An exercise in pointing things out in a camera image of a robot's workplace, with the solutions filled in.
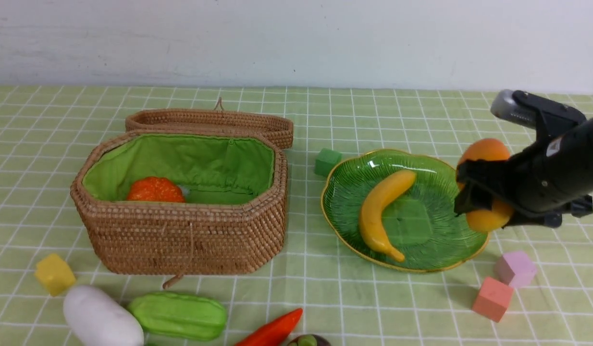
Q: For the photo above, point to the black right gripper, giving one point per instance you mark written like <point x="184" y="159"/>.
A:
<point x="549" y="178"/>

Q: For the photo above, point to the orange yellow mango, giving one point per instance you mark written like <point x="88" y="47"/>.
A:
<point x="486" y="221"/>

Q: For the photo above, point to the yellow banana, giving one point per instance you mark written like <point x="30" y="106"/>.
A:
<point x="370" y="222"/>

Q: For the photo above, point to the dark purple mangosteen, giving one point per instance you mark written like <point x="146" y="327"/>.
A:
<point x="309" y="340"/>

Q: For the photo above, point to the red chili pepper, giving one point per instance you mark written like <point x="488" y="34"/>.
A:
<point x="275" y="332"/>

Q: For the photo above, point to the orange pumpkin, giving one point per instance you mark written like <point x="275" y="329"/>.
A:
<point x="156" y="189"/>

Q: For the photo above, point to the green glass leaf plate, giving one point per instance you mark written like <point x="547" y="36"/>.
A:
<point x="421" y="223"/>

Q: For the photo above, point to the pink foam cube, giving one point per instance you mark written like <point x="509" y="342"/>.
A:
<point x="515" y="269"/>

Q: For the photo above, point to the salmon foam cube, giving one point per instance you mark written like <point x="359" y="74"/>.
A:
<point x="493" y="299"/>

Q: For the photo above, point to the green foam cube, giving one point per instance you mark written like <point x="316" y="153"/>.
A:
<point x="326" y="160"/>

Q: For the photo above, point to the woven rattan basket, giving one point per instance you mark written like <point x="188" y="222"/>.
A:
<point x="234" y="219"/>

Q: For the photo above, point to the woven rattan basket lid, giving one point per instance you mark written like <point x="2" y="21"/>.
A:
<point x="278" y="130"/>

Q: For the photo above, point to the green bitter gourd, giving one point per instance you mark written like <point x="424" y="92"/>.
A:
<point x="179" y="315"/>

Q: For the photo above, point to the white radish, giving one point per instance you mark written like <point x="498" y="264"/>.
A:
<point x="98" y="320"/>

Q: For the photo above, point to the yellow foam cube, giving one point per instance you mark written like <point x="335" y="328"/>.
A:
<point x="54" y="274"/>

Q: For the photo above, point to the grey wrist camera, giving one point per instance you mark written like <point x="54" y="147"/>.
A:
<point x="505" y="108"/>

